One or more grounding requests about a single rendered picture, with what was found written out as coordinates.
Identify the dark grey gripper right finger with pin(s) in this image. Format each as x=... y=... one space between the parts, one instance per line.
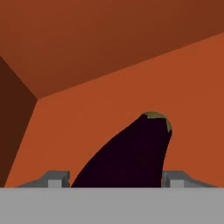
x=175 y=178

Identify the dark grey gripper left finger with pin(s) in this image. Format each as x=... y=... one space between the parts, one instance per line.
x=57 y=178

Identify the dark purple eggplant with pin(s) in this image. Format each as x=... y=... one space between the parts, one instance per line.
x=137 y=157

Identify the orange-brown wooden cabinet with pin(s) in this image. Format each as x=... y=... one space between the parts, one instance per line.
x=110 y=58

